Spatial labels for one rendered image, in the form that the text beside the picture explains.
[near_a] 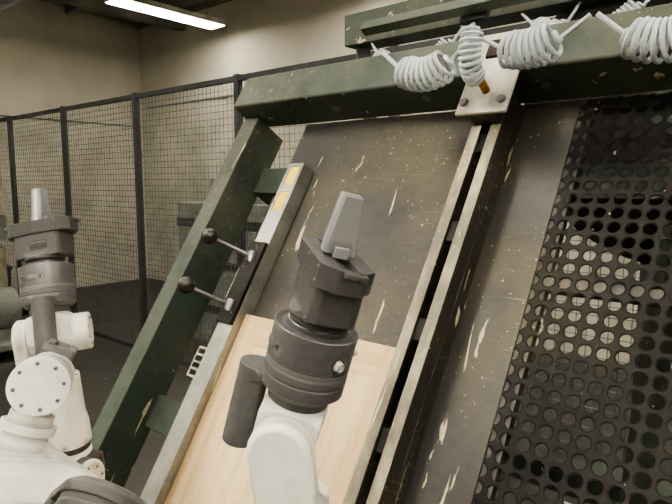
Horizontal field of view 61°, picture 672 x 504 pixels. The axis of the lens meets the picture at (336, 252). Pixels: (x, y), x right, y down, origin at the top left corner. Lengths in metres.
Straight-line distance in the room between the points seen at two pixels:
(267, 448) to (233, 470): 0.59
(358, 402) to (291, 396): 0.47
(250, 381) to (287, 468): 0.09
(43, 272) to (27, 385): 0.37
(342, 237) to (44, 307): 0.62
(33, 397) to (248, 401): 0.26
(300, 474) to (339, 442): 0.44
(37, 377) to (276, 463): 0.30
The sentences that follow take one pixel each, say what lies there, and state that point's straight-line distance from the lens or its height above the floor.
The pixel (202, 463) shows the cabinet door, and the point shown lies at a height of 1.10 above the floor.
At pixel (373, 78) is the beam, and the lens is 1.34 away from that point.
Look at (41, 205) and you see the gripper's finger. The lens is 1.14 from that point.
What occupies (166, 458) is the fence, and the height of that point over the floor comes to 1.10.
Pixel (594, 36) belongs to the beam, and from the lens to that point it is 1.14.
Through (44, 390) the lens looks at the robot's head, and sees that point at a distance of 0.75.
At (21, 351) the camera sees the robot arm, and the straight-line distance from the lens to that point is 1.10.
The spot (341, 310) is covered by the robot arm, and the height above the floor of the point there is 1.53.
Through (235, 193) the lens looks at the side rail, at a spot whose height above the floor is 1.63.
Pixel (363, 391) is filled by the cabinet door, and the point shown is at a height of 1.29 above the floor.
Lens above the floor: 1.65
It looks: 7 degrees down
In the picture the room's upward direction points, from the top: straight up
